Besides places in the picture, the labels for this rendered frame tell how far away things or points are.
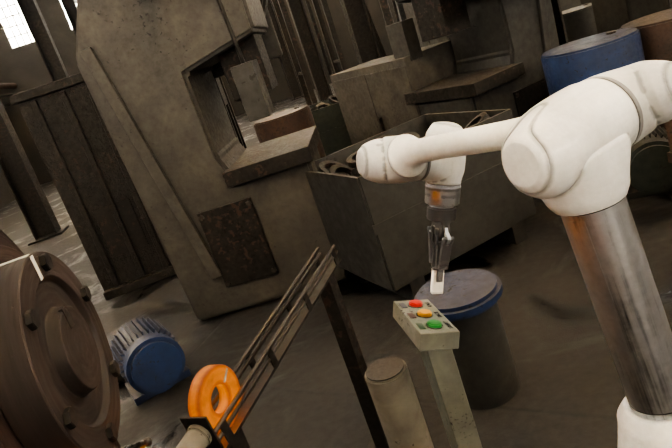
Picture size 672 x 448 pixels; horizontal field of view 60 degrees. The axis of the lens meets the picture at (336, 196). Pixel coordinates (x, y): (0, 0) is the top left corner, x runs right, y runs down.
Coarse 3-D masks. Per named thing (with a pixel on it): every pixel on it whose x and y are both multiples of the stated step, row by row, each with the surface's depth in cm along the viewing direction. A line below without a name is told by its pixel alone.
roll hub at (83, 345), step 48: (0, 288) 69; (48, 288) 79; (0, 336) 65; (48, 336) 73; (96, 336) 88; (0, 384) 64; (48, 384) 66; (96, 384) 78; (48, 432) 66; (96, 432) 75
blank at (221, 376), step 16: (208, 368) 135; (224, 368) 139; (192, 384) 132; (208, 384) 133; (224, 384) 138; (192, 400) 130; (208, 400) 132; (224, 400) 139; (192, 416) 130; (208, 416) 131
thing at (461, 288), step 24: (456, 288) 211; (480, 288) 205; (456, 312) 197; (480, 312) 199; (480, 336) 202; (504, 336) 210; (456, 360) 207; (480, 360) 204; (504, 360) 208; (480, 384) 207; (504, 384) 209; (480, 408) 210
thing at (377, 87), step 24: (432, 48) 450; (360, 72) 490; (384, 72) 462; (408, 72) 440; (432, 72) 452; (360, 96) 503; (384, 96) 475; (360, 120) 518; (384, 120) 488; (408, 120) 462
